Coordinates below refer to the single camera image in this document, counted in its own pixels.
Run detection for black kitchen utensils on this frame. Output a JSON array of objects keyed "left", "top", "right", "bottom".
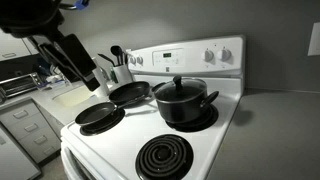
[{"left": 99, "top": 45, "right": 128, "bottom": 67}]

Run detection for silver toaster oven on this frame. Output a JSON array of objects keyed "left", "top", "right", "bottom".
[{"left": 0, "top": 72, "right": 42, "bottom": 98}]

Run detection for paper towel roll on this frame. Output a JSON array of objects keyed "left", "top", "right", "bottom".
[{"left": 92, "top": 57, "right": 110, "bottom": 97}]

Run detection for white drawer cabinet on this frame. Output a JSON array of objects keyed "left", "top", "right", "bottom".
[{"left": 0, "top": 100, "right": 61, "bottom": 163}]

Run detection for white stove knob inner right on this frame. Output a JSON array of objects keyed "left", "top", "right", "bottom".
[{"left": 201, "top": 49, "right": 214, "bottom": 62}]

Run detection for white utensil holder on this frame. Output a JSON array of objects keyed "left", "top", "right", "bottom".
[{"left": 113, "top": 65, "right": 133, "bottom": 85}]

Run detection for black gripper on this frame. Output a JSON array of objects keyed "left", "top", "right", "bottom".
[{"left": 29, "top": 33, "right": 100, "bottom": 91}]

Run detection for white electric stove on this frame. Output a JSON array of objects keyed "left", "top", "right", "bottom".
[{"left": 61, "top": 35, "right": 245, "bottom": 180}]

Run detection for white stove knob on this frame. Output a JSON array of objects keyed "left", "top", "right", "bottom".
[
  {"left": 201, "top": 49, "right": 214, "bottom": 62},
  {"left": 137, "top": 56, "right": 143, "bottom": 65},
  {"left": 129, "top": 56, "right": 137, "bottom": 65},
  {"left": 217, "top": 48, "right": 231, "bottom": 61}
]

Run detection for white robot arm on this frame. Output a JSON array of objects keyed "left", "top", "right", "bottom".
[{"left": 0, "top": 0, "right": 100, "bottom": 91}]

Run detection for black pot with lid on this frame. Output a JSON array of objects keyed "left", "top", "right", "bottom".
[{"left": 154, "top": 75, "right": 219, "bottom": 124}]

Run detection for stove control panel display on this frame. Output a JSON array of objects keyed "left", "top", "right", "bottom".
[{"left": 152, "top": 49, "right": 185, "bottom": 67}]

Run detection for front right coil burner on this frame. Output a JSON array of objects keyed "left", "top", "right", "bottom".
[{"left": 135, "top": 134, "right": 194, "bottom": 180}]

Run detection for large black frying pan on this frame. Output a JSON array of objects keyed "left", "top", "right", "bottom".
[{"left": 109, "top": 81, "right": 150, "bottom": 105}]

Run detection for white stove knob inner left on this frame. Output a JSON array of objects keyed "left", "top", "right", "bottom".
[{"left": 137, "top": 56, "right": 143, "bottom": 65}]

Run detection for white wall outlet plate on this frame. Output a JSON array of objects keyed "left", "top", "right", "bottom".
[{"left": 308, "top": 22, "right": 320, "bottom": 56}]

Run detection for white upper cabinets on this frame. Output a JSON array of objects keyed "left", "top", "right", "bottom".
[{"left": 0, "top": 30, "right": 38, "bottom": 61}]

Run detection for small black frying pan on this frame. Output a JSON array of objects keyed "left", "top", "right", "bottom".
[{"left": 75, "top": 96, "right": 145, "bottom": 126}]

